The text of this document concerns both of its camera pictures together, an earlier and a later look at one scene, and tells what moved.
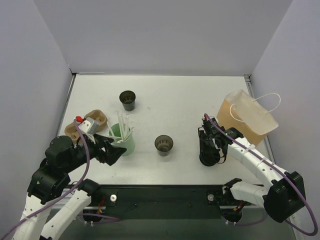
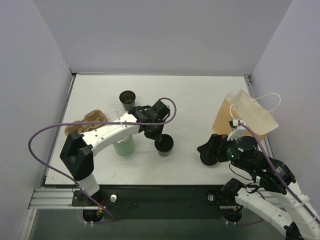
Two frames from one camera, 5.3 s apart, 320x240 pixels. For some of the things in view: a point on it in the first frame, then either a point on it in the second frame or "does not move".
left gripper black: x=103 y=150 -> x=155 y=135
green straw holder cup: x=121 y=135 does not move
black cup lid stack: x=209 y=155 does not move
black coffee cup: x=164 y=143 does not move
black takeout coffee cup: x=127 y=98 does not move
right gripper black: x=207 y=141 -> x=216 y=149
